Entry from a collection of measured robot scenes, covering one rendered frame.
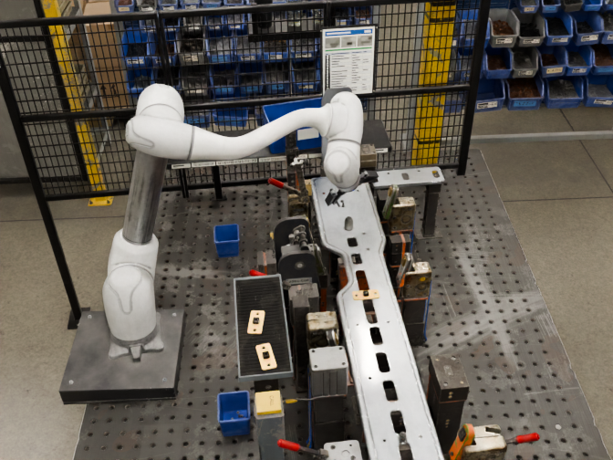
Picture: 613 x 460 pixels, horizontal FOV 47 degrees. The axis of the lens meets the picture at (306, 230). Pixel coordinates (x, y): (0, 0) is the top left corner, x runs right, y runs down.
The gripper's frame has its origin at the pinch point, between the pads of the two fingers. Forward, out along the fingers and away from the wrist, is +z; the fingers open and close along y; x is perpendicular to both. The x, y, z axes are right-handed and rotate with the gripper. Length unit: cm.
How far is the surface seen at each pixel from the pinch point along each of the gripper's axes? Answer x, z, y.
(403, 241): 23.6, 0.5, -6.4
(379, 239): 19.3, -1.7, 0.4
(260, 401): 52, -70, 46
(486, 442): 87, -57, 3
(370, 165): -13.2, 25.7, -11.4
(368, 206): 4.6, 9.8, -2.4
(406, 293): 40.8, -11.4, 1.8
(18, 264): -89, 108, 176
